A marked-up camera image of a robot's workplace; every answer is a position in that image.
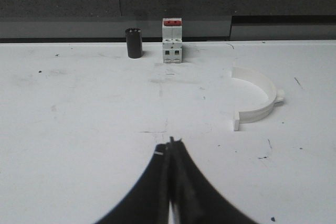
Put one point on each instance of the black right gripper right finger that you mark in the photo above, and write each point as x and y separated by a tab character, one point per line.
193	198

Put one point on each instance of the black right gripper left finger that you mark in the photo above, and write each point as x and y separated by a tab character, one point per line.
148	200

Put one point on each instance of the white half-ring pipe clamp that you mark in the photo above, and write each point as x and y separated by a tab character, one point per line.
247	111

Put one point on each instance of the black cylindrical capacitor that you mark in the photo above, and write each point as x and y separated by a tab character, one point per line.
134	42

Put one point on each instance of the grey stone ledge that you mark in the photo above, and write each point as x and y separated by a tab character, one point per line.
106	20

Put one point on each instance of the white circuit breaker red switch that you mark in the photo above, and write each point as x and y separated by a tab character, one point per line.
172	40

